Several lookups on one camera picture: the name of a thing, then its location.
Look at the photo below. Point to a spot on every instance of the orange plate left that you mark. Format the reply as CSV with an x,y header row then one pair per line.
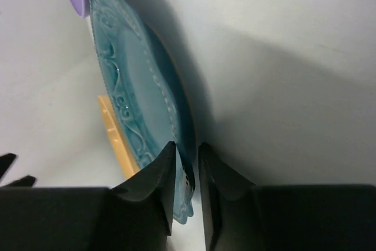
x,y
120,146

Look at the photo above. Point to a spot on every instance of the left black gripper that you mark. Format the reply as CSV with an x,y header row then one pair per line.
x,y
6,162

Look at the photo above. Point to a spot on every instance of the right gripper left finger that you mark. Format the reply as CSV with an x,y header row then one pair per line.
x,y
135,215

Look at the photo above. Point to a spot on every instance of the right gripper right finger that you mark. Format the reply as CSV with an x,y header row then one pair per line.
x,y
241,215

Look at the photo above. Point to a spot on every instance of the teal scalloped plate back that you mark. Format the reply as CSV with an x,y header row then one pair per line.
x,y
146,93

